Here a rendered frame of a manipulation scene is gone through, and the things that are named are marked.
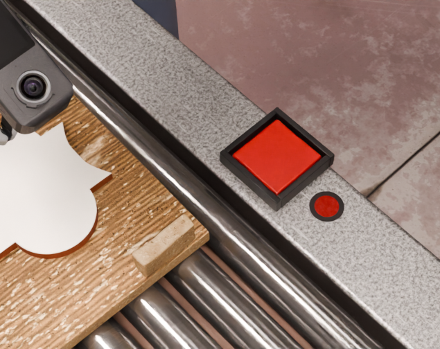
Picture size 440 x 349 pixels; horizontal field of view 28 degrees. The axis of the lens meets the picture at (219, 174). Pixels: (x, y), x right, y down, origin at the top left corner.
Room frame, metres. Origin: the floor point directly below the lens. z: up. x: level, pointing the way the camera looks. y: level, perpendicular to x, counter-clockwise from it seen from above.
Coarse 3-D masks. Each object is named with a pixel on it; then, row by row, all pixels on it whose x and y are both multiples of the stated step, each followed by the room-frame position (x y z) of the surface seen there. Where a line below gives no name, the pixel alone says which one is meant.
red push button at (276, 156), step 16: (272, 128) 0.46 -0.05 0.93; (288, 128) 0.46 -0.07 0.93; (256, 144) 0.45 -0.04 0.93; (272, 144) 0.45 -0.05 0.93; (288, 144) 0.44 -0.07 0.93; (304, 144) 0.44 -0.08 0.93; (240, 160) 0.43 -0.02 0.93; (256, 160) 0.43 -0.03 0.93; (272, 160) 0.43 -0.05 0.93; (288, 160) 0.43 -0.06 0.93; (304, 160) 0.43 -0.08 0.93; (256, 176) 0.41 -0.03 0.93; (272, 176) 0.41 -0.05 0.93; (288, 176) 0.41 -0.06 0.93; (272, 192) 0.39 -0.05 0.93
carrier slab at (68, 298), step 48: (96, 144) 0.45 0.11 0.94; (96, 192) 0.40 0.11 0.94; (144, 192) 0.40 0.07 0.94; (96, 240) 0.35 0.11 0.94; (144, 240) 0.35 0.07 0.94; (0, 288) 0.31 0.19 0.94; (48, 288) 0.31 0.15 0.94; (96, 288) 0.30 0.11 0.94; (144, 288) 0.31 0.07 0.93; (0, 336) 0.26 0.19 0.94; (48, 336) 0.26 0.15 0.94
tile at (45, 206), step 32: (0, 160) 0.43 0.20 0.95; (32, 160) 0.43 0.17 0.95; (64, 160) 0.43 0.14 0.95; (0, 192) 0.40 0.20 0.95; (32, 192) 0.39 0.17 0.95; (64, 192) 0.39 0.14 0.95; (0, 224) 0.36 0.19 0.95; (32, 224) 0.36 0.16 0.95; (64, 224) 0.36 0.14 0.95; (96, 224) 0.36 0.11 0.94; (0, 256) 0.33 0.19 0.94
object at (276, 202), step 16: (272, 112) 0.48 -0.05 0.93; (256, 128) 0.46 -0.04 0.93; (240, 144) 0.45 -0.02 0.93; (320, 144) 0.44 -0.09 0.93; (224, 160) 0.43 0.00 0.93; (320, 160) 0.42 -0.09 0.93; (240, 176) 0.42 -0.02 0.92; (304, 176) 0.41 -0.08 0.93; (256, 192) 0.40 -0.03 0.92; (288, 192) 0.39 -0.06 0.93; (272, 208) 0.38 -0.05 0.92
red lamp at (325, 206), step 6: (318, 198) 0.39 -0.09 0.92; (324, 198) 0.39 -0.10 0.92; (330, 198) 0.39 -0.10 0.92; (318, 204) 0.39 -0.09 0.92; (324, 204) 0.39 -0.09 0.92; (330, 204) 0.39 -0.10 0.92; (336, 204) 0.39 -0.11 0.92; (318, 210) 0.38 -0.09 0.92; (324, 210) 0.38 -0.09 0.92; (330, 210) 0.38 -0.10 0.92; (336, 210) 0.38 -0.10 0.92; (324, 216) 0.37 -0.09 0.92; (330, 216) 0.37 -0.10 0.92
